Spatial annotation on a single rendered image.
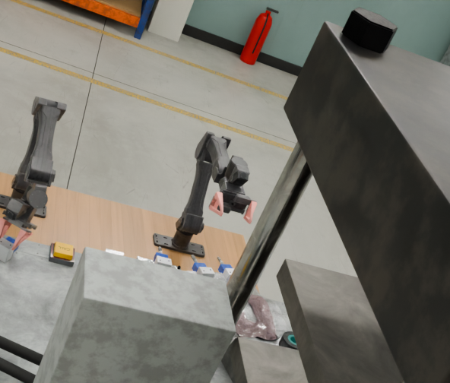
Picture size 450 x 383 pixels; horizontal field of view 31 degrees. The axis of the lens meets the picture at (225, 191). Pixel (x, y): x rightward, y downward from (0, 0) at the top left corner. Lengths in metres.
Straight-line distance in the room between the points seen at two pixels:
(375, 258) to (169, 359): 0.56
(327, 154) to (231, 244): 1.80
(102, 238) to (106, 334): 1.38
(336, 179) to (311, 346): 0.34
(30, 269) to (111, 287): 1.12
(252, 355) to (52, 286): 0.94
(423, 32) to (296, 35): 1.25
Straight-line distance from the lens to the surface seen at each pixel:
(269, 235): 1.71
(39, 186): 2.50
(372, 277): 1.15
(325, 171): 1.38
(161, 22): 7.57
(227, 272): 2.83
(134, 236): 2.96
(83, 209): 3.00
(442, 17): 8.27
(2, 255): 2.61
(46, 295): 2.54
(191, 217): 2.90
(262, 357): 1.83
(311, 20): 7.98
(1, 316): 2.42
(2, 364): 2.21
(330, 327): 1.57
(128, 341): 1.54
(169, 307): 1.53
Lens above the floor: 2.35
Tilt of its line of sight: 26 degrees down
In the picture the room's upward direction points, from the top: 25 degrees clockwise
